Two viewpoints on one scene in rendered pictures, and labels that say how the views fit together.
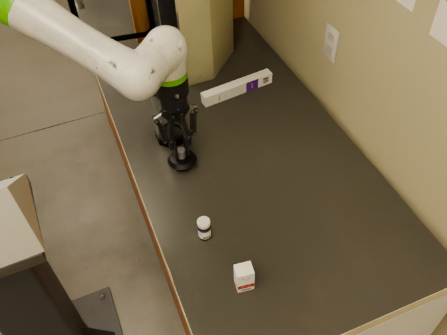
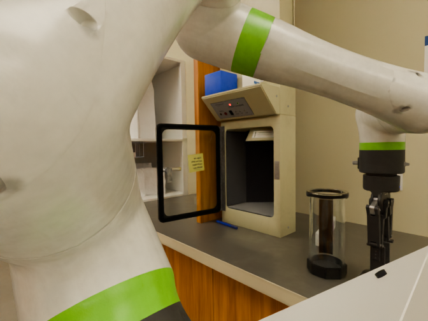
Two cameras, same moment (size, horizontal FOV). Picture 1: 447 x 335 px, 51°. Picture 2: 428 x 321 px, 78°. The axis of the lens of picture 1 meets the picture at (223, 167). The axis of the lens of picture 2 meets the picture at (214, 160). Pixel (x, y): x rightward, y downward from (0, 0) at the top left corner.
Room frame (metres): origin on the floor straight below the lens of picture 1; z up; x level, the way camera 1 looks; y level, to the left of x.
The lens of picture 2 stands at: (0.58, 0.73, 1.29)
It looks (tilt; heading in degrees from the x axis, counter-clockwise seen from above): 3 degrees down; 337
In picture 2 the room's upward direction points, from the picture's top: 1 degrees counter-clockwise
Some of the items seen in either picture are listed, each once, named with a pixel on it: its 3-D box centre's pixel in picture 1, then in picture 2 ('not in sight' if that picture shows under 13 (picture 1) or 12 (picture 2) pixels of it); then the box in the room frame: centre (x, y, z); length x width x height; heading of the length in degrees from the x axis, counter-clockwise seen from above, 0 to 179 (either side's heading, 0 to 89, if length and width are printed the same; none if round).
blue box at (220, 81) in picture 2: not in sight; (220, 85); (1.62, 0.26, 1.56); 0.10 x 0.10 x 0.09; 20
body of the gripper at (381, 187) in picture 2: (174, 106); (380, 193); (1.01, 0.13, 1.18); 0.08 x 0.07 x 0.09; 110
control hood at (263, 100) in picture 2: not in sight; (237, 104); (1.53, 0.23, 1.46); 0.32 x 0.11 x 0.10; 20
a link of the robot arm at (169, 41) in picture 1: (165, 54); (383, 119); (1.00, 0.13, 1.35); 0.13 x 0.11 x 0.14; 153
